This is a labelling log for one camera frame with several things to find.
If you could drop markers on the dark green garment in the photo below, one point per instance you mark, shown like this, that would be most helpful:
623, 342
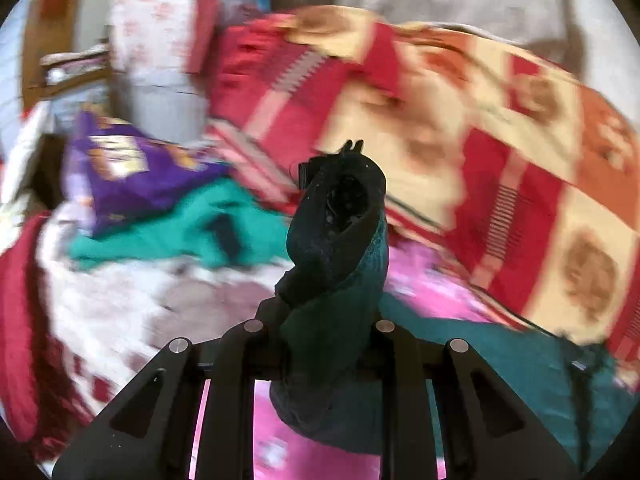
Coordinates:
340, 260

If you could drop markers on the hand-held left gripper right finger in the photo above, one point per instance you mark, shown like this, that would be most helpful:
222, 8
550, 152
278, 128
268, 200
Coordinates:
400, 360

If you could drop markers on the red and cream patterned blanket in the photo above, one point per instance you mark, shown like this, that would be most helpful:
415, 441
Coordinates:
500, 150

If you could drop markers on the wooden shelf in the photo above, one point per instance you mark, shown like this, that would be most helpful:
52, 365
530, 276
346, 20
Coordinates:
55, 75

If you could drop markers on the white and maroon blanket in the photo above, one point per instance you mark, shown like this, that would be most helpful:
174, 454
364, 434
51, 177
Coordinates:
110, 310

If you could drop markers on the pink penguin print blanket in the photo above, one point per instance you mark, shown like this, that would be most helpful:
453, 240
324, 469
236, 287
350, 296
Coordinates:
425, 285

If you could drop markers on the purple printed cloth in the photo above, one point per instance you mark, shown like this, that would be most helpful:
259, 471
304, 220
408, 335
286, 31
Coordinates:
130, 180

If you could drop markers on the teal cloth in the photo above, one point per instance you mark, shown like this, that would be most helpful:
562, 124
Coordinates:
200, 220

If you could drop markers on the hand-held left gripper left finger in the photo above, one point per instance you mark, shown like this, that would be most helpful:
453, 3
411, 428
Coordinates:
267, 317

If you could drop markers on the white floral hanging cloth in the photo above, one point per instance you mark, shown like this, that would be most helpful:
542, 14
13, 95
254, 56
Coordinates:
155, 20

